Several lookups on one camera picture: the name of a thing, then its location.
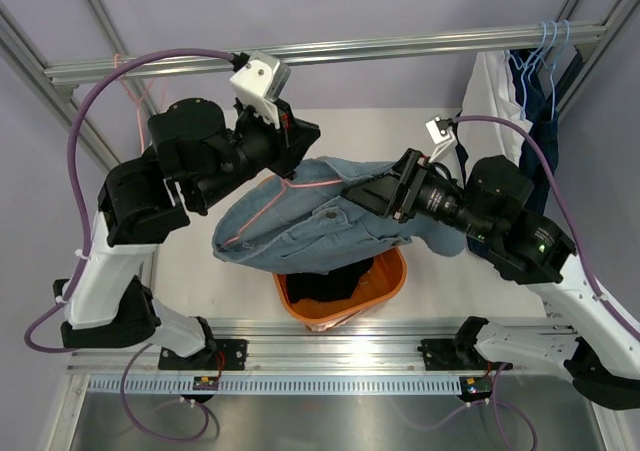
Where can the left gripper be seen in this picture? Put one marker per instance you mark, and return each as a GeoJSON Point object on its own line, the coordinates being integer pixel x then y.
{"type": "Point", "coordinates": [291, 142]}

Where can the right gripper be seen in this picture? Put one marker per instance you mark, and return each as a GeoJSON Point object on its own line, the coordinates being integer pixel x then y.
{"type": "Point", "coordinates": [393, 193]}

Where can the pink hanger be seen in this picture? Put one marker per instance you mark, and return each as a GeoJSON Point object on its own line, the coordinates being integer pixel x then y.
{"type": "Point", "coordinates": [285, 186]}
{"type": "Point", "coordinates": [140, 94]}

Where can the black skirt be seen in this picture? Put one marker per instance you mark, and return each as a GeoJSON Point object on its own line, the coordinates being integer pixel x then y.
{"type": "Point", "coordinates": [338, 284]}

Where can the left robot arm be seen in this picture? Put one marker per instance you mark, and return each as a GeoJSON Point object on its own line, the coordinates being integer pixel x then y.
{"type": "Point", "coordinates": [193, 162]}

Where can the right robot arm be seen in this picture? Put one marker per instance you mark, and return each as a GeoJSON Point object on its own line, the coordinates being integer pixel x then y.
{"type": "Point", "coordinates": [601, 358]}

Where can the light blue hanger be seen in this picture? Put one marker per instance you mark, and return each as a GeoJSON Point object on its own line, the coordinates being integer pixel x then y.
{"type": "Point", "coordinates": [526, 66]}
{"type": "Point", "coordinates": [551, 61]}

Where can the orange plastic basket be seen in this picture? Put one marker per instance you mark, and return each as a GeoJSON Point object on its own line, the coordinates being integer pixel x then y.
{"type": "Point", "coordinates": [322, 302]}

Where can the white garment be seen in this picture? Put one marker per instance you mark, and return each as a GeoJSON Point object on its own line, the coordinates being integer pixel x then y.
{"type": "Point", "coordinates": [491, 92]}

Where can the dark blue denim garment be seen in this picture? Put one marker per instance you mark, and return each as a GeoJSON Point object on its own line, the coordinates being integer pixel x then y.
{"type": "Point", "coordinates": [544, 133]}

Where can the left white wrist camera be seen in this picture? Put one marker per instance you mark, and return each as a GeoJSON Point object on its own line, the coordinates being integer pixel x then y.
{"type": "Point", "coordinates": [258, 79]}

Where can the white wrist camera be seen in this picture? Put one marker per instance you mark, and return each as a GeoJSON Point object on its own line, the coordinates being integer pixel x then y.
{"type": "Point", "coordinates": [258, 79]}
{"type": "Point", "coordinates": [441, 132]}

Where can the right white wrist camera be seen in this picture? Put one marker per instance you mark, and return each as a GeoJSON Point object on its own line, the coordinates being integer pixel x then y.
{"type": "Point", "coordinates": [441, 132]}

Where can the front aluminium frame rail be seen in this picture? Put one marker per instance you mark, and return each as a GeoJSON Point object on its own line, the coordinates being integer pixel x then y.
{"type": "Point", "coordinates": [367, 345]}

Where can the aluminium hanging rail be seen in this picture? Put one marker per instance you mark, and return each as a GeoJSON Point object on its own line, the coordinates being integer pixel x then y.
{"type": "Point", "coordinates": [581, 33]}

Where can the white slotted cable duct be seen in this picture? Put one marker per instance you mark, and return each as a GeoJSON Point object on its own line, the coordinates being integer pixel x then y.
{"type": "Point", "coordinates": [279, 385]}

